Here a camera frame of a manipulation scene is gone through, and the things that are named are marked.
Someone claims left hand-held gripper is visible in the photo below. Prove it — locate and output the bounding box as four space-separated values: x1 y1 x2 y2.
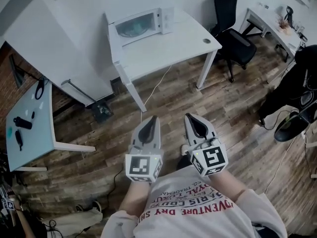
124 115 164 183

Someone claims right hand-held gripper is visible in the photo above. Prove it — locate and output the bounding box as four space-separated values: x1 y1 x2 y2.
184 113 229 178

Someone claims white microwave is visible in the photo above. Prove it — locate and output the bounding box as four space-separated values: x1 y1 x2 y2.
107 7 175 63

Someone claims person's left forearm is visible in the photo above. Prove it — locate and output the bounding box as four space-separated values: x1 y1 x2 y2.
117 179 155 213

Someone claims person's right forearm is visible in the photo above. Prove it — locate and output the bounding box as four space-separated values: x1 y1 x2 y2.
207 169 249 198

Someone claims person's dark trouser leg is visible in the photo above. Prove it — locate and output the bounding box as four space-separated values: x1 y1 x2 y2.
176 155 193 170

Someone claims black floor socket box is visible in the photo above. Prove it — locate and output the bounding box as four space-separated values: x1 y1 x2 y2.
91 102 113 124

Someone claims white table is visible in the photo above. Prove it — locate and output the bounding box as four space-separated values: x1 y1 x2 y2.
103 8 223 113

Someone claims person's white printed shirt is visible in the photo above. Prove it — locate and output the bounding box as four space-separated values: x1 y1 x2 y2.
100 176 288 238

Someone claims black green shoe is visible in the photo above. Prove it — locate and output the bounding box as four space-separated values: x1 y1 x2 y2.
274 112 311 143

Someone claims black office chair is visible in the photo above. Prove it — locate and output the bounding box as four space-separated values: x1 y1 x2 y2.
210 0 258 83

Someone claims light blue glass table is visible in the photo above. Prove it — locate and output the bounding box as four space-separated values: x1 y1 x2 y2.
5 82 97 172

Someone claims black cylinder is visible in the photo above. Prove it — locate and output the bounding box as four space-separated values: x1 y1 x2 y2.
13 117 33 130

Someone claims white desk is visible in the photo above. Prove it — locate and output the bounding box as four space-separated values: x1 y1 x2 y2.
239 7 309 63

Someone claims long black tool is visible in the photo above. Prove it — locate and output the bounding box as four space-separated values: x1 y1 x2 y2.
15 130 24 151

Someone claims small potted plant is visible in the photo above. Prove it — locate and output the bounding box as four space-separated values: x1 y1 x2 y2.
277 15 293 32

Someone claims black desk stand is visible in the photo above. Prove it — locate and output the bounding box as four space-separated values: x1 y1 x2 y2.
284 5 295 22

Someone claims white floor cable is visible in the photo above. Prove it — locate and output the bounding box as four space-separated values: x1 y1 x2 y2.
139 64 173 124

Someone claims black floor cable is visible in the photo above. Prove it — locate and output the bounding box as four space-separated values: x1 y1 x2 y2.
108 169 124 201

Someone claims black coiled cable loop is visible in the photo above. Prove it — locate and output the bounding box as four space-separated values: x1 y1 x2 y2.
34 79 47 100

